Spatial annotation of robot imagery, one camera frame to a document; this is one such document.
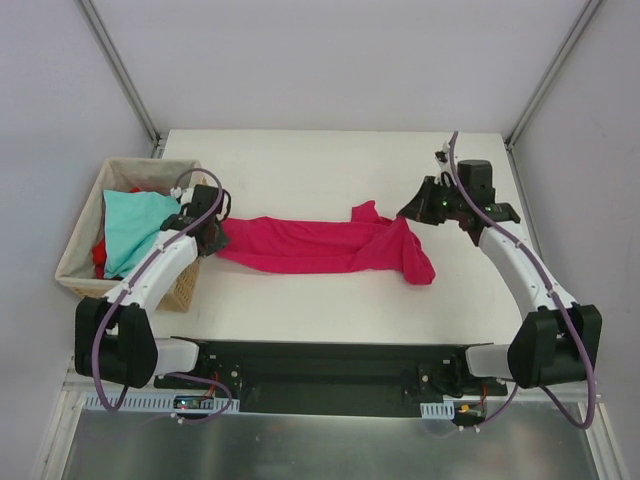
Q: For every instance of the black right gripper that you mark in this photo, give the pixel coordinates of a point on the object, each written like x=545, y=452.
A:
x=427, y=203

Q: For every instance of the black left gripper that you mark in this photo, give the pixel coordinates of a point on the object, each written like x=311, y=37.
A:
x=214, y=240

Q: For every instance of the wicker basket with cloth liner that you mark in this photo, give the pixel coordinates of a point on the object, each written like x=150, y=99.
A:
x=76, y=270

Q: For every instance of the pink t shirt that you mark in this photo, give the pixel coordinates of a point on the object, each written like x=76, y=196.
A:
x=367, y=241

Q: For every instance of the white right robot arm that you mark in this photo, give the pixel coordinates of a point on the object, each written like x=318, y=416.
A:
x=557, y=342

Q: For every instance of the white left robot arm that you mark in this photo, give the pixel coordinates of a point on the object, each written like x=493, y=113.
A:
x=114, y=331

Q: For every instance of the teal t shirt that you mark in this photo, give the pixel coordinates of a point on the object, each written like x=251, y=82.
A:
x=160, y=208

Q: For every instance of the red t shirt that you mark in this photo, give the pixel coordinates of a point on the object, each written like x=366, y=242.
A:
x=99, y=255

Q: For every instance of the left white cable duct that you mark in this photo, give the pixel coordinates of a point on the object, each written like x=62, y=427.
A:
x=183, y=404

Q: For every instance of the white cable duct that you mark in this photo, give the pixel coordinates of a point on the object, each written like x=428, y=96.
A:
x=444, y=410
x=183, y=404

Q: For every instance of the right white cable duct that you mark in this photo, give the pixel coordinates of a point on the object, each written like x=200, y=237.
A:
x=444, y=410

